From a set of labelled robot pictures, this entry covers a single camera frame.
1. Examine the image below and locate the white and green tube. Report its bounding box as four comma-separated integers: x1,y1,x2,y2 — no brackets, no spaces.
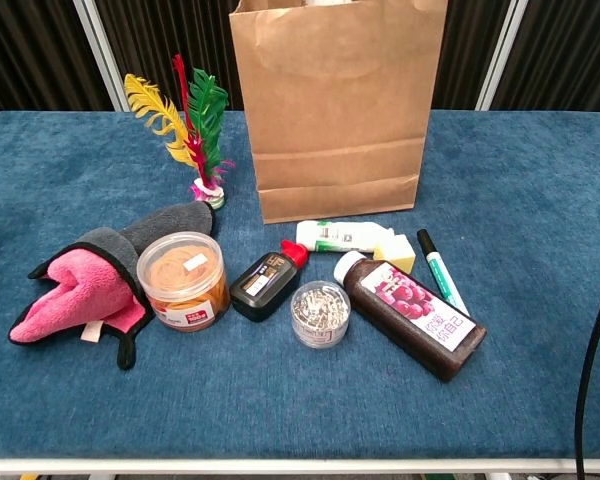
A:
295,219,396,253

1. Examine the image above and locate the yellow sponge block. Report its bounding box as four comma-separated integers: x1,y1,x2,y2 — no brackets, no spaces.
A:
372,233,417,275

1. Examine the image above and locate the brown paper shopping bag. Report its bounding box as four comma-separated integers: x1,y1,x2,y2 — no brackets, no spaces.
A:
228,0,450,225

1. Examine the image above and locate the black ink bottle red cap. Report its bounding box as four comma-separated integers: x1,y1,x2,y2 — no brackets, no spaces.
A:
229,239,310,323

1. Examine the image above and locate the clear jar of rubber bands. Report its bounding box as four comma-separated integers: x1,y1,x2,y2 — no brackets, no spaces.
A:
136,231,231,333

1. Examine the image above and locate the dark juice bottle grape label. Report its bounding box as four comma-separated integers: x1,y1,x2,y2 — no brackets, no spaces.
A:
333,250,488,384

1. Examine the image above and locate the colourful feather shuttlecock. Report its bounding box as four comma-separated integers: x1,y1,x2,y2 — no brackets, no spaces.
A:
123,53,236,210

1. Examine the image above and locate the green marker pen black cap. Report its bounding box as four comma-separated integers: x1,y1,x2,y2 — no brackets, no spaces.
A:
416,228,472,319

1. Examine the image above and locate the blue fabric covered table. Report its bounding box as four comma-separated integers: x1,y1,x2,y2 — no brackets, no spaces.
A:
0,109,600,480

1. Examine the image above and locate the pink and grey cloth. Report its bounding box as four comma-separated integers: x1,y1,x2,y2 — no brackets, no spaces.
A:
8,201,217,372

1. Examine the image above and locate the black pleated curtain panel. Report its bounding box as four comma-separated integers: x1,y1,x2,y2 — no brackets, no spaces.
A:
432,0,512,111
489,0,600,114
95,0,245,112
0,0,112,121

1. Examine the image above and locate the white partition frame post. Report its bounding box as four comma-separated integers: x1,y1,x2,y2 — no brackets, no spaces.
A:
474,0,531,111
72,0,131,112

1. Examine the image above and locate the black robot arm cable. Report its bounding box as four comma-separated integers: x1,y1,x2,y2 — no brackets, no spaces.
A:
574,259,600,480

